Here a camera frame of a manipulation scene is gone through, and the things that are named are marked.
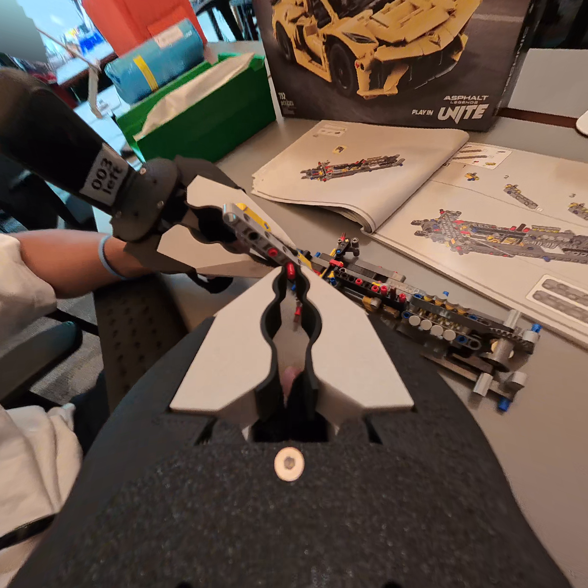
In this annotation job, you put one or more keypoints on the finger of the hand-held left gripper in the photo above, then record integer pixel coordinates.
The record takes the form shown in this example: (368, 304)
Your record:
(216, 193)
(206, 257)

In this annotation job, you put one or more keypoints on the lego chassis model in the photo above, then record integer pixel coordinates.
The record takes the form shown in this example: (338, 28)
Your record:
(413, 312)

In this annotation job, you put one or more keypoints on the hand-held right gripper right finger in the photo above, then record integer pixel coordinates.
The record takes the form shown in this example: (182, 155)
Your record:
(367, 367)

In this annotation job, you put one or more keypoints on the yellow lego connector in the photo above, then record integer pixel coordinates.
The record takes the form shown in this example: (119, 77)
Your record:
(250, 210)
(303, 257)

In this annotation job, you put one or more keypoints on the blue wrapped roll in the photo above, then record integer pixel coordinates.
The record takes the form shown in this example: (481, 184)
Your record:
(156, 59)

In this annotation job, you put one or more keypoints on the blue wristband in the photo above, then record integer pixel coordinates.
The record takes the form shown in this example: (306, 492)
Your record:
(108, 262)

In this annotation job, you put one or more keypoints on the person's left forearm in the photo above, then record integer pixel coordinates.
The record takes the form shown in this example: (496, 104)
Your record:
(59, 262)

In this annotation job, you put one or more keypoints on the long grey lego beam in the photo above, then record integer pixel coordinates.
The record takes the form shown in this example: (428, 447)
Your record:
(257, 239)

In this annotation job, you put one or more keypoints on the open instruction booklet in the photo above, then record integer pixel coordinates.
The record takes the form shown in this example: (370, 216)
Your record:
(390, 183)

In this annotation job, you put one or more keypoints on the black office chair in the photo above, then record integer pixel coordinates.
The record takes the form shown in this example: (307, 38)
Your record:
(36, 353)

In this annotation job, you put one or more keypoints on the green plastic bin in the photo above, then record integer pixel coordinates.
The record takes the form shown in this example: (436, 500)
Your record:
(220, 124)

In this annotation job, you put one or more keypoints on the person's white shirt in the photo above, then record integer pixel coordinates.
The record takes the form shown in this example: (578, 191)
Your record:
(27, 459)

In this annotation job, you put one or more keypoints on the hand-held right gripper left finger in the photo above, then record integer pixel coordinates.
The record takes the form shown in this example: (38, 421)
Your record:
(220, 367)

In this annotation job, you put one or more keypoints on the lego set box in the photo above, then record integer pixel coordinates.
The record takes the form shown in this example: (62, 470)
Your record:
(390, 69)

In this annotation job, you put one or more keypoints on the orange red felt bag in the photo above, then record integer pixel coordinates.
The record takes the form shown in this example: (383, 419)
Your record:
(119, 18)

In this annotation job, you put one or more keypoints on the white folding stand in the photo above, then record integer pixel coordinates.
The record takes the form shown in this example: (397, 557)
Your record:
(94, 92)

